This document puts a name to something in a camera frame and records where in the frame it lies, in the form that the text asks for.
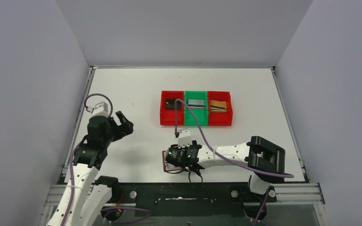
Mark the gold credit card in bin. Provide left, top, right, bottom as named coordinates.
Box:
left=210, top=105, right=227, bottom=112

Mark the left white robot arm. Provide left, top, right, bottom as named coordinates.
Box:
left=47, top=111, right=133, bottom=226

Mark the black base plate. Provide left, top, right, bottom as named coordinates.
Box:
left=102, top=182, right=277, bottom=218

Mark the red leather card holder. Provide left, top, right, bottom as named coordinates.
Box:
left=162, top=151, right=184, bottom=174

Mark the red bin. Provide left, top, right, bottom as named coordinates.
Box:
left=207, top=91, right=233, bottom=126
left=159, top=90, right=184, bottom=126

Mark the silver credit card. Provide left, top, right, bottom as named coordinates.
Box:
left=187, top=99, right=205, bottom=109

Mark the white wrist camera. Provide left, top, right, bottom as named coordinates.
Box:
left=175, top=129, right=192, bottom=149
left=86, top=101, right=109, bottom=117

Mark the left red bin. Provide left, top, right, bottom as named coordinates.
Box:
left=159, top=90, right=184, bottom=126

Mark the gold VIP card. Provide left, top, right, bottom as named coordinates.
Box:
left=210, top=100, right=227, bottom=109

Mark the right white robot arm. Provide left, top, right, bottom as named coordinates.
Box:
left=164, top=136, right=293, bottom=201

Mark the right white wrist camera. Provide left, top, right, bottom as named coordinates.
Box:
left=175, top=129, right=192, bottom=149

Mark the right red bin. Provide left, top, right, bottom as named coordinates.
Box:
left=207, top=91, right=233, bottom=126

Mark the green middle bin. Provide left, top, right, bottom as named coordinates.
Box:
left=184, top=90, right=209, bottom=126

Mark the black VIP card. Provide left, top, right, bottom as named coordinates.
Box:
left=165, top=99, right=182, bottom=110

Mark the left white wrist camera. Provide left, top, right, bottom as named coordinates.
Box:
left=86, top=101, right=109, bottom=117

